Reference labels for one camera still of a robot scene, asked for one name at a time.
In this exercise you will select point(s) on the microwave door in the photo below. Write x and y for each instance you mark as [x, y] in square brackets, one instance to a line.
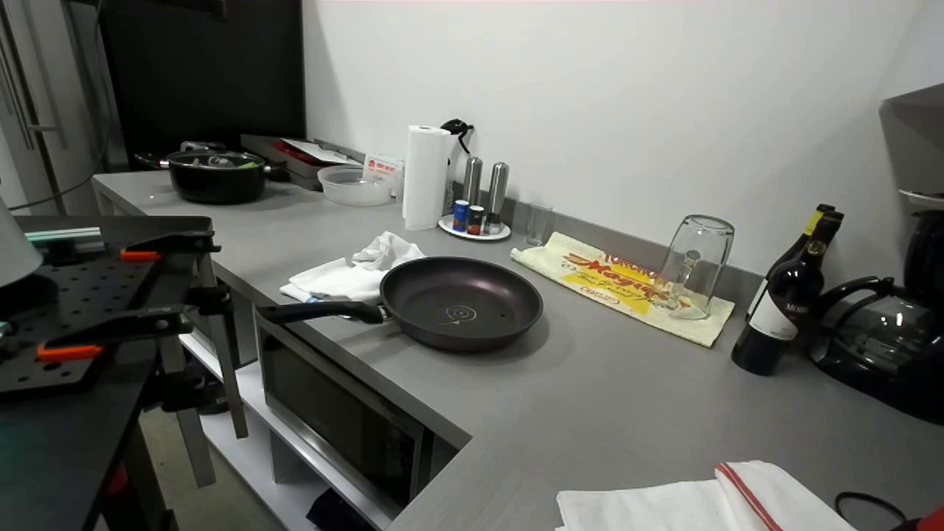
[324, 413]

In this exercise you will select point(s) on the stainless steel refrigerator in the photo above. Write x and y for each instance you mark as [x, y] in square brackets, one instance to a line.
[44, 103]

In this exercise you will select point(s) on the white towel with red stripe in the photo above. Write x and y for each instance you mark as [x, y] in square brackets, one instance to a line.
[664, 505]

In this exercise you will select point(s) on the dark wine bottle yellow cap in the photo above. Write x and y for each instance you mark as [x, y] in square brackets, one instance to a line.
[800, 240]

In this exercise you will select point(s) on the black frying pan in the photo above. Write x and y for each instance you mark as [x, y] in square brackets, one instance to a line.
[461, 302]

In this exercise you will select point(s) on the white carton with red print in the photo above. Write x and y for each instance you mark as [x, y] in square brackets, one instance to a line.
[385, 171]

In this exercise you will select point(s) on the dark wine bottle white label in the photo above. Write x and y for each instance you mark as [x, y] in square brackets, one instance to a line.
[778, 317]

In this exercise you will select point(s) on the clear plastic bowl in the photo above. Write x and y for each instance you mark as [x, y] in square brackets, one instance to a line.
[355, 188]

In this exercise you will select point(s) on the blue spice jar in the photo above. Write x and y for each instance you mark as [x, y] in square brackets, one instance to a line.
[460, 216]

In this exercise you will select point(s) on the small dark shaker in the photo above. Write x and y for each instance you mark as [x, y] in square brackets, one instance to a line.
[492, 224]

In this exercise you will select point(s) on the small drinking glass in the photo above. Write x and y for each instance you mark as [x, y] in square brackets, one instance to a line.
[538, 225]

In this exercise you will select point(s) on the large clear glass jar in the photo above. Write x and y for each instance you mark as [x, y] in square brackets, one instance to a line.
[697, 265]

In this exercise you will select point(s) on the teal flat strip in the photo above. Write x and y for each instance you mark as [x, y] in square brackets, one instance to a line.
[63, 234]

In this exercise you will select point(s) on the grey tray with papers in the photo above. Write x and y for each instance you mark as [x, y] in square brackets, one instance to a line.
[295, 158]

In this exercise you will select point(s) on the dark red spice jar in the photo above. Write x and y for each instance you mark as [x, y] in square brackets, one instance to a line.
[476, 220]

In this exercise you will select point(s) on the paper towel roll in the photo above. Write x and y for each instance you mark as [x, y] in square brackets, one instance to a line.
[425, 177]

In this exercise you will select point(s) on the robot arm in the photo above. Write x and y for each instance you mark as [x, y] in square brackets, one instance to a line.
[13, 251]

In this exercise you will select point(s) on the black clamp with orange trigger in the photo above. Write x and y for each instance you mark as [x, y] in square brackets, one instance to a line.
[177, 242]
[118, 324]

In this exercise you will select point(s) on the small white plate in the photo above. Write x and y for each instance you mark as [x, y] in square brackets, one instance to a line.
[472, 235]

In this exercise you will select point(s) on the glass coffee carafe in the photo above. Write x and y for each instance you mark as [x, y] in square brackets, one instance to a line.
[877, 332]

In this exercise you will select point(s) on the white towel with blue stripes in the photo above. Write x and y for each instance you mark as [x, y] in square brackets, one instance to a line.
[343, 276]

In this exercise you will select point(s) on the microwave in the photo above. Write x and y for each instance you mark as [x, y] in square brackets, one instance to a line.
[332, 413]

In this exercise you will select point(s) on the red object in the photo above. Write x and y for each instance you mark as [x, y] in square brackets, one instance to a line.
[933, 521]

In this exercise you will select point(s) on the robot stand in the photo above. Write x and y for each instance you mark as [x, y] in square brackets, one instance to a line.
[66, 413]

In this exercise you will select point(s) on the silver pepper mill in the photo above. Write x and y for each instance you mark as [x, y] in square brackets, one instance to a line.
[472, 181]
[498, 188]

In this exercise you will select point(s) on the grey wall cabinet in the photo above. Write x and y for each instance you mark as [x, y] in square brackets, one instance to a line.
[918, 140]

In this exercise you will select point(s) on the yellow printed cloth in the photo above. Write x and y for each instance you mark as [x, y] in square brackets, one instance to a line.
[590, 276]

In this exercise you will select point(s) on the white shelf unit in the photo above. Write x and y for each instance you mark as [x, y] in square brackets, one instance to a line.
[251, 450]

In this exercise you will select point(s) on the black coffee maker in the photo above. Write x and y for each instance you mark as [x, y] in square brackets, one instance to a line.
[885, 346]

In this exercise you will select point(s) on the black cooking pot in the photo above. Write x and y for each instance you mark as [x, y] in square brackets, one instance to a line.
[215, 181]

